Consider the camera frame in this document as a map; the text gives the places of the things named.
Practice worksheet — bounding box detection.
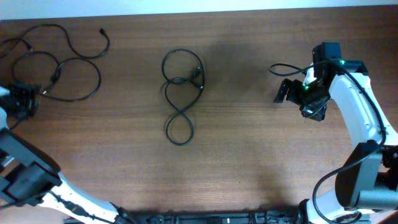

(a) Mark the black usb cable micro plug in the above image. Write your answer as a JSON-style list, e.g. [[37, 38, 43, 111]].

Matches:
[[1, 24, 111, 103]]

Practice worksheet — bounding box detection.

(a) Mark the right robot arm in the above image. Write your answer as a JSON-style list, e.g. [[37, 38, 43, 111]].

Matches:
[[267, 42, 397, 223]]

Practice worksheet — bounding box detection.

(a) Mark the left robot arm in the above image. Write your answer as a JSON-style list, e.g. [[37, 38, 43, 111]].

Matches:
[[1, 86, 137, 223]]

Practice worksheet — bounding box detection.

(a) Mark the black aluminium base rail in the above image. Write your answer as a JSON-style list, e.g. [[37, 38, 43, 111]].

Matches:
[[63, 210, 304, 224]]

